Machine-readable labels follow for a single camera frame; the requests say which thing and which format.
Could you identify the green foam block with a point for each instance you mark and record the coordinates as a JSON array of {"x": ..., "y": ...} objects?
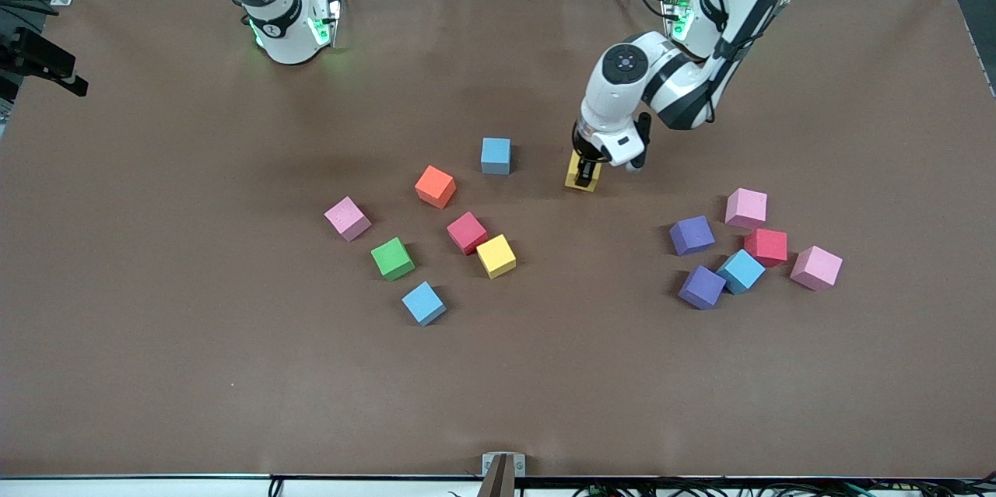
[{"x": 392, "y": 258}]

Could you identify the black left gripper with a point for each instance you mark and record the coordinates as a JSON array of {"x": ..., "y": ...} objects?
[{"x": 587, "y": 155}]

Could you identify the small metal bracket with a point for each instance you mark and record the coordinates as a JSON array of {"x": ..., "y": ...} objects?
[{"x": 489, "y": 464}]

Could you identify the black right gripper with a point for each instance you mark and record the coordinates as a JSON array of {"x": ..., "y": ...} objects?
[{"x": 6, "y": 61}]

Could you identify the blue foam block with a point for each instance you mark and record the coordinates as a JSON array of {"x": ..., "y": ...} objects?
[
  {"x": 496, "y": 156},
  {"x": 424, "y": 302},
  {"x": 741, "y": 271}
]

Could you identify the large table mat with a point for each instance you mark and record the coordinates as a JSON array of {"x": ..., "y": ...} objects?
[{"x": 233, "y": 365}]

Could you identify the orange foam block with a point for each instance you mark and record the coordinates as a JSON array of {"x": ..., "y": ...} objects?
[{"x": 435, "y": 186}]

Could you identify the pink foam block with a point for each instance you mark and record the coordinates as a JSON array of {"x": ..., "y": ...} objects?
[
  {"x": 348, "y": 218},
  {"x": 746, "y": 208},
  {"x": 816, "y": 267}
]

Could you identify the yellow foam block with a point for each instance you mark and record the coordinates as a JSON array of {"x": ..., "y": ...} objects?
[
  {"x": 571, "y": 170},
  {"x": 496, "y": 256}
]

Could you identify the white table frame rail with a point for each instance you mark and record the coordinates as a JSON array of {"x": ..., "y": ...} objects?
[{"x": 156, "y": 489}]

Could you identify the purple foam block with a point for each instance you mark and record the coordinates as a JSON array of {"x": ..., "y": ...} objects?
[
  {"x": 692, "y": 235},
  {"x": 702, "y": 287}
]

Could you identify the red foam block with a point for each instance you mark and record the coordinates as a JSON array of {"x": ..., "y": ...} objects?
[
  {"x": 766, "y": 246},
  {"x": 467, "y": 232}
]

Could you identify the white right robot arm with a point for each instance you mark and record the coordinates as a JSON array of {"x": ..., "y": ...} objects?
[{"x": 284, "y": 38}]

